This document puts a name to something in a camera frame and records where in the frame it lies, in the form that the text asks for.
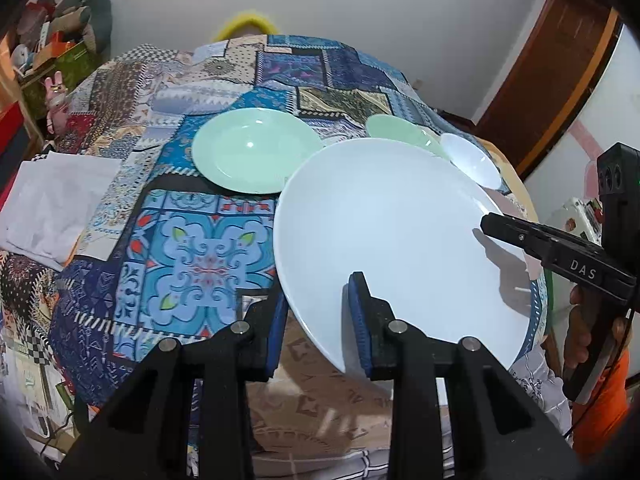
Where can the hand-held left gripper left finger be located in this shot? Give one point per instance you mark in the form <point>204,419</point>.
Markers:
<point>279,345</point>

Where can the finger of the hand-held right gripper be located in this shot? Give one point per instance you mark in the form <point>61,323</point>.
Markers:
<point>520,232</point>

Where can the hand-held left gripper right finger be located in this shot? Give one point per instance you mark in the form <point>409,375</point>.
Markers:
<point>357,320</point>

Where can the large white plate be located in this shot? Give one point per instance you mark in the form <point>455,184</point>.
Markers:
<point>400,220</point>

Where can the green bowl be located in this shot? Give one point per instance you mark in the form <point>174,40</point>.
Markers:
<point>400,130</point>

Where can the green plate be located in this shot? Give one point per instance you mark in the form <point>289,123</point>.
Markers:
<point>250,150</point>

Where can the person's right hand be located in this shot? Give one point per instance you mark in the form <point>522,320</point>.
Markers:
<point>577,330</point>

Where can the white box with stickers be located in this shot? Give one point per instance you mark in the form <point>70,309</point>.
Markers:
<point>575,220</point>

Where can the small white spotted bowl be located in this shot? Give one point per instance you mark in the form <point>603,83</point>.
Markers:
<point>470,157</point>

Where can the patchwork printed blanket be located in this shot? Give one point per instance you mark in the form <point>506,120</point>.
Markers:
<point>210,260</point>

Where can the brown wooden door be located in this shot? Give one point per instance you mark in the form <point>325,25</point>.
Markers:
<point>555,75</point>

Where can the orange garment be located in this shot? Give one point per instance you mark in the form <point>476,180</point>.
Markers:
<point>602,410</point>

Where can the pile of papers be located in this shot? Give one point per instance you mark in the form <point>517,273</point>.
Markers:
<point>35,390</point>

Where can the white cloth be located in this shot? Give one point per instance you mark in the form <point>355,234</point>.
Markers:
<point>55,200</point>

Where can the yellow round object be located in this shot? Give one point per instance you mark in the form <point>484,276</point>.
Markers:
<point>245,22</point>

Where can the pink bunny toy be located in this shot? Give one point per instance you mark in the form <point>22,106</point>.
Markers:
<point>56,105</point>

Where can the red box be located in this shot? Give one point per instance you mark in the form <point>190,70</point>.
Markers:
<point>9,155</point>

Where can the green cardboard box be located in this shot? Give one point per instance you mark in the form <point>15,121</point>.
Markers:
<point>65,67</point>

